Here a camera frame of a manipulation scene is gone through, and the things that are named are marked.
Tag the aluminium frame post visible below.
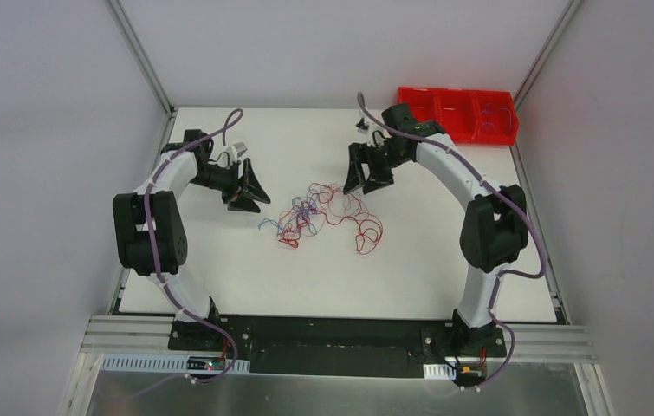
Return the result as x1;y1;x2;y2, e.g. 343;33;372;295
514;0;586;109
104;0;174;118

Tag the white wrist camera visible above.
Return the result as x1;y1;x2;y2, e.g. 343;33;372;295
229;142;248;159
355;117;375;136

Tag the red three-compartment plastic bin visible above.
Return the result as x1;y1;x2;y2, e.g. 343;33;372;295
397;87;520;146

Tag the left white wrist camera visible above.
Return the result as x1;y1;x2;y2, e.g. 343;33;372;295
229;142;248;159

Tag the white slotted cable duct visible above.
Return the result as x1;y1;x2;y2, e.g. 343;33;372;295
100;354;231;375

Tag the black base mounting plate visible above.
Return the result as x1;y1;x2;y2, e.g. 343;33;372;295
167;314;508;379

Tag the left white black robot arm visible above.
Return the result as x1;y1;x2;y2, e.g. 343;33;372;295
112;129;270;351

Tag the pink thin cable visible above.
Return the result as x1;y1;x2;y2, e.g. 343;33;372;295
277;186;362;243

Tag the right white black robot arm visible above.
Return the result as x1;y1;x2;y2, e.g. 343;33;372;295
343;103;529;355

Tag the left aluminium frame post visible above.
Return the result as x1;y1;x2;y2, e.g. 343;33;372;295
104;0;174;118

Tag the aluminium front rail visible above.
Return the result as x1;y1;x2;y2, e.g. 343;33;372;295
81;315;599;364

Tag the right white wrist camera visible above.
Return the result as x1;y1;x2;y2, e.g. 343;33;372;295
355;117;375;136

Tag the lavender thin cable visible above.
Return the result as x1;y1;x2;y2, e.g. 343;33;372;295
478;103;518;138

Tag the right aluminium frame post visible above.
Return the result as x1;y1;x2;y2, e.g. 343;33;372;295
514;0;586;109

